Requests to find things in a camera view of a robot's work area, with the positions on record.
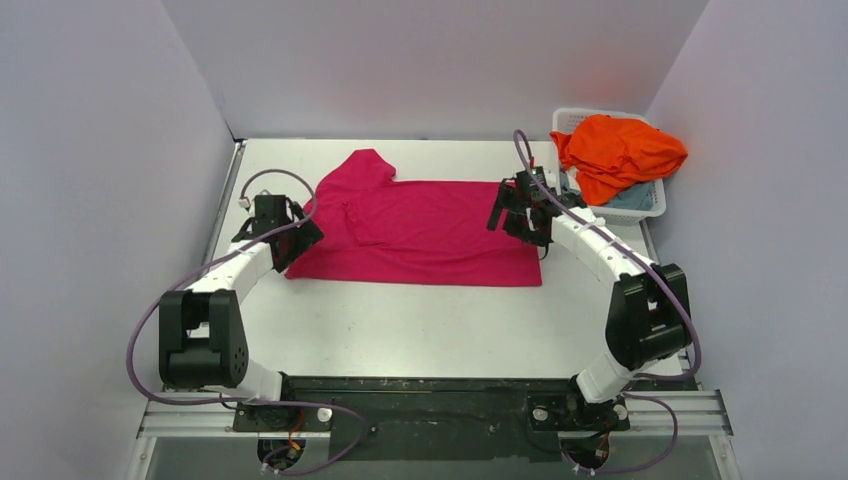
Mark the magenta t-shirt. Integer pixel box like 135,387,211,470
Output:
285,149,542,287

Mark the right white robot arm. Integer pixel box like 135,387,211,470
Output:
487,167,693,429

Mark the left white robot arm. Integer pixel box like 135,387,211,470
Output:
158,195,324,430

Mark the white plastic laundry basket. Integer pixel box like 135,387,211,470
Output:
551,107,667,225

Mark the orange t-shirt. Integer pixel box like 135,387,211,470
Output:
549,114,688,206

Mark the light blue t-shirt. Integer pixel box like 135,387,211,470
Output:
560,172,656,211

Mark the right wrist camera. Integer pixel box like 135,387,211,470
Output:
530,166,559,195

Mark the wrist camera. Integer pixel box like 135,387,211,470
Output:
237,197,254,212
530,166,559,195

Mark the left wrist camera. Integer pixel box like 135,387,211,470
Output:
237,197,254,212

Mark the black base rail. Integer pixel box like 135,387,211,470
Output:
232,376,679,468

